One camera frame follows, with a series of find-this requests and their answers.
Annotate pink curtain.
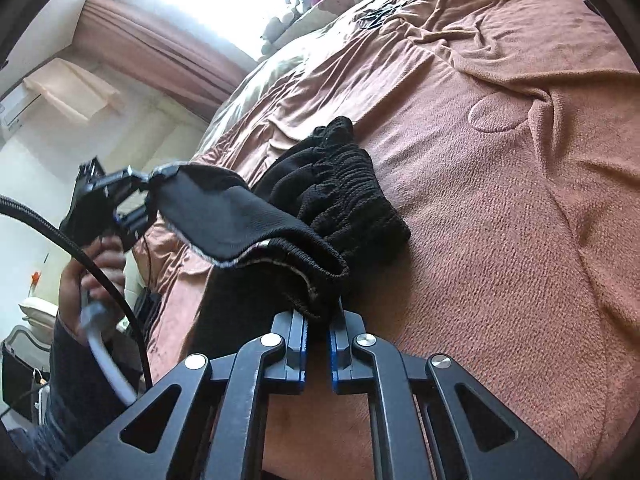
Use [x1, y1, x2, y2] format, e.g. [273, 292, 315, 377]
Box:
[73, 0, 250, 119]

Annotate person's left forearm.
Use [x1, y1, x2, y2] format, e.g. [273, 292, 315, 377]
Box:
[10, 321, 126, 479]

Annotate black braided cable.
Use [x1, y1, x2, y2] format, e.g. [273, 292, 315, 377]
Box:
[0, 194, 154, 391]

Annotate black pants with patterned lining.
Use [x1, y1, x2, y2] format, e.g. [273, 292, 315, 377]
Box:
[151, 117, 410, 359]

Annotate beige duvet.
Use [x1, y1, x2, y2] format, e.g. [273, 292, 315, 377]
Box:
[196, 0, 390, 155]

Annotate salmon pink bed blanket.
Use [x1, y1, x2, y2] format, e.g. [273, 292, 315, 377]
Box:
[131, 0, 640, 480]

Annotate person's left hand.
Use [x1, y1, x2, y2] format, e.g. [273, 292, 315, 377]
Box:
[58, 236, 126, 346]

